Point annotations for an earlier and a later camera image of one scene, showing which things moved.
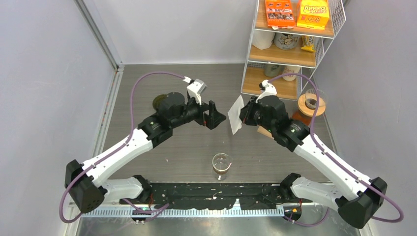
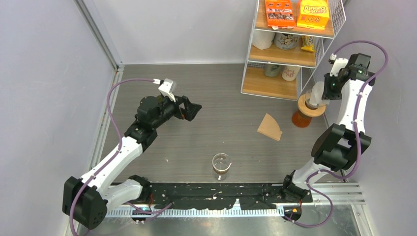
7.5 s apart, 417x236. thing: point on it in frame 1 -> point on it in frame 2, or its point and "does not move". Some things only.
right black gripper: x=246 y=113 -> x=328 y=94
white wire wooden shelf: x=286 y=57 does not move
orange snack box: x=280 y=14 does not move
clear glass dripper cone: x=311 y=98 does not move
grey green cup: x=272 y=70 does not move
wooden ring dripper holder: x=321 y=106 does not move
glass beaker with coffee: x=221 y=163 does not move
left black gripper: x=211 y=120 -> x=190 y=109
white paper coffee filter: x=234 y=116 -> x=315 y=97
